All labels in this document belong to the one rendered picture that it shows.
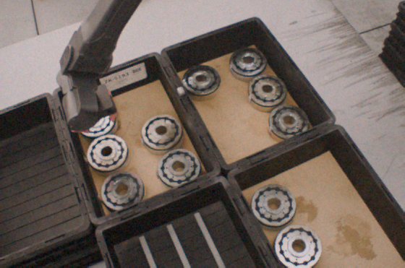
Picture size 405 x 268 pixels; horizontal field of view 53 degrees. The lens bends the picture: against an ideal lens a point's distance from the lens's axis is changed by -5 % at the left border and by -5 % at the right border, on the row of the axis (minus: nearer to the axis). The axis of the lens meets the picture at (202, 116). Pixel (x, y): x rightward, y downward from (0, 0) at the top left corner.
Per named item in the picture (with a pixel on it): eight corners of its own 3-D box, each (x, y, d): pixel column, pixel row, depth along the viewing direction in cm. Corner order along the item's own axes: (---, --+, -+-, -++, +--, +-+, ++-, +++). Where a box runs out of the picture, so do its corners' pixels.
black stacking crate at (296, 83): (164, 78, 122) (159, 51, 113) (255, 44, 128) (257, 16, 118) (224, 193, 101) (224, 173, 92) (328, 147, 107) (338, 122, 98)
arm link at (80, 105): (111, 46, 80) (68, 40, 75) (124, 93, 74) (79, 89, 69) (89, 86, 87) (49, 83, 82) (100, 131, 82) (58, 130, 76)
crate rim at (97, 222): (53, 95, 108) (50, 89, 106) (159, 55, 114) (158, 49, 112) (95, 231, 87) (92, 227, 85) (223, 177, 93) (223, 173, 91)
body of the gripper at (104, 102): (115, 110, 89) (105, 92, 83) (71, 128, 88) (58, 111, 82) (107, 87, 93) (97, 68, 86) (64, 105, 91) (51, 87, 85)
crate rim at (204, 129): (159, 55, 114) (158, 49, 112) (257, 21, 120) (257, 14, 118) (223, 177, 93) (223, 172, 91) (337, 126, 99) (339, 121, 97)
